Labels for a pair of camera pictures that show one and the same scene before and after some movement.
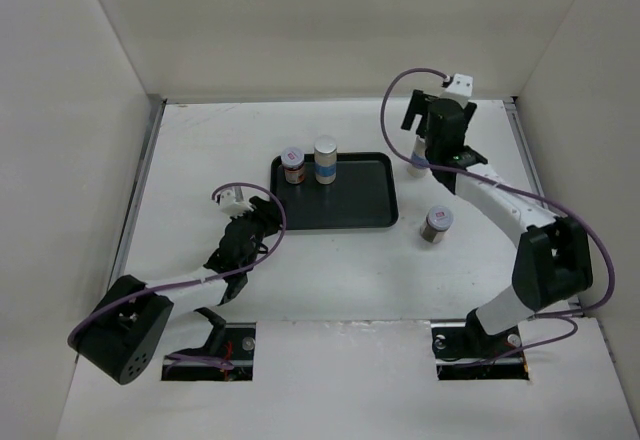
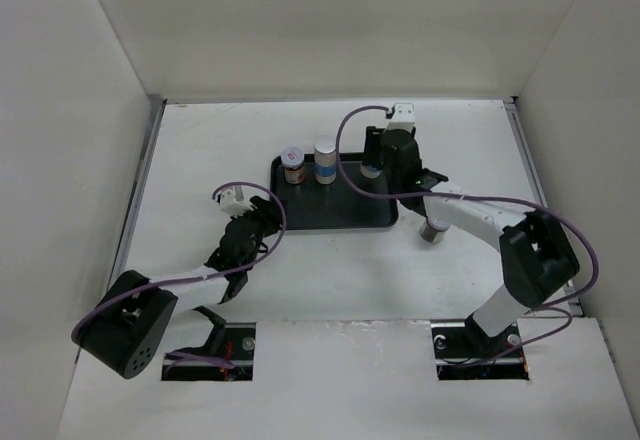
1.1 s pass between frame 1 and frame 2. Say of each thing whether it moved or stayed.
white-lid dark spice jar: stayed
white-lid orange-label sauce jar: stayed
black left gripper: stayed
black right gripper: moved
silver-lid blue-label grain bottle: stayed
